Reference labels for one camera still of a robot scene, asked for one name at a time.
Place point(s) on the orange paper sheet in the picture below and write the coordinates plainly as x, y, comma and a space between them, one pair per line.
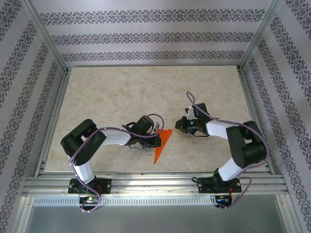
165, 137

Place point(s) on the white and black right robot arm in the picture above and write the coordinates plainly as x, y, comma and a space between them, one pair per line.
229, 171

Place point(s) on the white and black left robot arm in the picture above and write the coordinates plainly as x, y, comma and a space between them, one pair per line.
85, 171

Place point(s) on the grey metal shelf plate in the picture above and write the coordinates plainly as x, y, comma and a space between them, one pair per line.
155, 218

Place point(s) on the small controller board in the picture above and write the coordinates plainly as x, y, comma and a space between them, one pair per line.
222, 200
88, 199

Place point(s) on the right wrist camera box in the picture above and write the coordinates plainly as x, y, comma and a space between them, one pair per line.
190, 112

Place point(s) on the aluminium mounting rail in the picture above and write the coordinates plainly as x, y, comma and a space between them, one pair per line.
155, 184

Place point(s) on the aluminium side rail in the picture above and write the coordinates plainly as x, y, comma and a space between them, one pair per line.
57, 109
252, 109

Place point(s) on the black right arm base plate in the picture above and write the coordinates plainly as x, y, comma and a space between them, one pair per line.
206, 185

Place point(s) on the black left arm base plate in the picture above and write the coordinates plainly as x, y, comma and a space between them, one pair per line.
105, 186

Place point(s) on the aluminium frame post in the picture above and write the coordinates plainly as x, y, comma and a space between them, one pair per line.
47, 36
262, 31

